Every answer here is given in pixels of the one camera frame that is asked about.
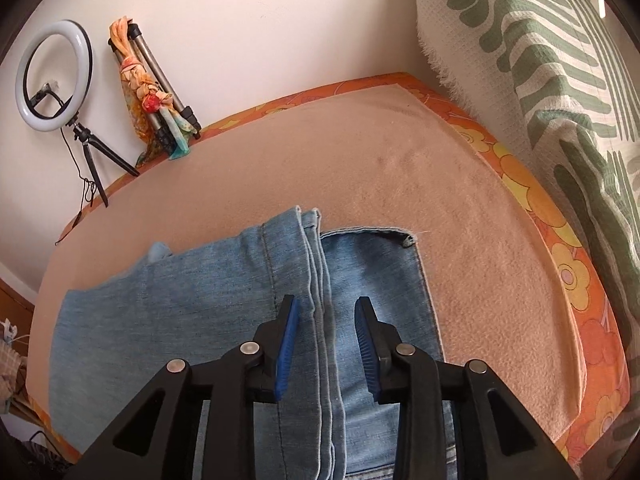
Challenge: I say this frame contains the light blue denim pants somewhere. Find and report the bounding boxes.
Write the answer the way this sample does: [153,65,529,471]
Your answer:
[49,208,444,479]

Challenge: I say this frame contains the pink fleece blanket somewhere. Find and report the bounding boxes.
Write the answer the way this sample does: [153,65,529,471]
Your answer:
[25,84,587,443]

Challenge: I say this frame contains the orange floral bed sheet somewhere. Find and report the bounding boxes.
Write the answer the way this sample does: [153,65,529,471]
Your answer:
[29,71,632,466]

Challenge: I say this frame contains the folded silver black tripod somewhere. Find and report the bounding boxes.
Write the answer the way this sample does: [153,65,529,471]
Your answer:
[107,22,202,156]

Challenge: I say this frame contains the plaid checked cloth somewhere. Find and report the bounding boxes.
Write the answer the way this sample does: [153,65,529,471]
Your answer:
[0,341,27,411]

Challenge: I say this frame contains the white clip desk lamp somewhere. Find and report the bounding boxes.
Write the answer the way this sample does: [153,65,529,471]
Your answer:
[0,318,18,346]

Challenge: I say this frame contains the wooden door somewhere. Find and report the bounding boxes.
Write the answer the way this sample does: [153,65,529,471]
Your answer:
[0,280,35,341]

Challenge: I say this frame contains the small black tripod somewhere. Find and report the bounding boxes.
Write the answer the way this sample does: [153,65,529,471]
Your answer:
[69,121,141,208]

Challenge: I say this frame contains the green white patterned pillow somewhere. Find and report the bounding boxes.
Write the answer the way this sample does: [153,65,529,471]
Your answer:
[412,0,640,480]

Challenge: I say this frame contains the black ring light cable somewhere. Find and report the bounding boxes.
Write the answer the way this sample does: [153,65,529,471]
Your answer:
[53,127,99,247]

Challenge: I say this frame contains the white ring light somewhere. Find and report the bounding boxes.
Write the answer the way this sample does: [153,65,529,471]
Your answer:
[14,20,93,132]

